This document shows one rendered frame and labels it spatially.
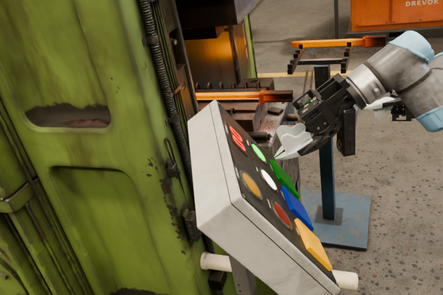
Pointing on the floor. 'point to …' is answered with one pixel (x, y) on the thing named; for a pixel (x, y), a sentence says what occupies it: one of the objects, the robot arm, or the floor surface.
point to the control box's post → (242, 278)
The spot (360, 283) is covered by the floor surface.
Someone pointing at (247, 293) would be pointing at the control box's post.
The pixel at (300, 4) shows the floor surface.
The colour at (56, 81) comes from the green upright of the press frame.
